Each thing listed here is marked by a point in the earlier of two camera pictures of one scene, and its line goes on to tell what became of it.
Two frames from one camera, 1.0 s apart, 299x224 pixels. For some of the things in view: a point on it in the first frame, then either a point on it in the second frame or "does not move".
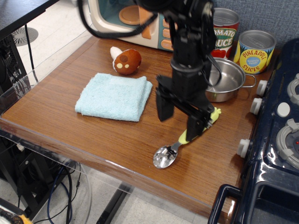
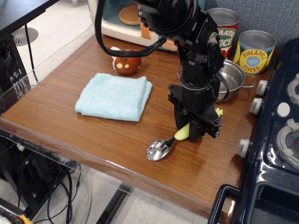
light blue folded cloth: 113,97 does not move
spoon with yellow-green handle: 165,156 to 157,150
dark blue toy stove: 268,193 does not move
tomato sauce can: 226,22 does not move
